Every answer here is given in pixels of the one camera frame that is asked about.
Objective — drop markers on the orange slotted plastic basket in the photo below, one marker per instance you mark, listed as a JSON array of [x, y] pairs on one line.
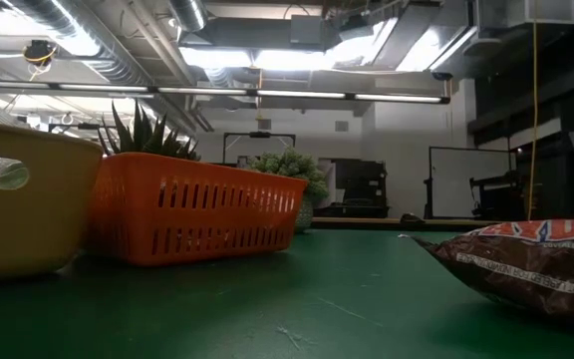
[[192, 218]]

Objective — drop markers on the brown peanut candy bar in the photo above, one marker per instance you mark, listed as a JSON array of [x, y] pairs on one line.
[[541, 279]]

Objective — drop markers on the potted pale clustered succulent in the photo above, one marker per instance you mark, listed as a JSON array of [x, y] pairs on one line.
[[292, 167]]

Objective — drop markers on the black cabinet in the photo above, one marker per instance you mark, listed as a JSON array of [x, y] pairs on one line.
[[362, 184]]

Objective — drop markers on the long ceiling light strip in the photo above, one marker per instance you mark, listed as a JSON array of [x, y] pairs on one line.
[[207, 91]]

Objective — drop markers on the black computer mouse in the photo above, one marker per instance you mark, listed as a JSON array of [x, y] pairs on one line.
[[411, 218]]

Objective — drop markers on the grey ceiling box unit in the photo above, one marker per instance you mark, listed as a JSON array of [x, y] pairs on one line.
[[307, 30]]

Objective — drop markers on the potted mixed artificial succulents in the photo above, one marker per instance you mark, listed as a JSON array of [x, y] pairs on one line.
[[140, 137]]

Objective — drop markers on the whiteboard on black stand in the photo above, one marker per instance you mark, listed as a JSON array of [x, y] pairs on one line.
[[451, 179]]

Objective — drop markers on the black machine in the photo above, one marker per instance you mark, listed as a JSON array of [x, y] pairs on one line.
[[496, 197]]

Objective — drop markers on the yellow plastic bin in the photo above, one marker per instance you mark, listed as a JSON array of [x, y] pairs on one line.
[[43, 224]]

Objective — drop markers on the white ceiling box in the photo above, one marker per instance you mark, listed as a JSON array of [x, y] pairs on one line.
[[551, 12]]

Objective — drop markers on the black frame rig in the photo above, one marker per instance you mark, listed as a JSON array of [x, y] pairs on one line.
[[259, 134]]

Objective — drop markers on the silver spiral air duct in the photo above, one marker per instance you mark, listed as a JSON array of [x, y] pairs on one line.
[[117, 65], [190, 12]]

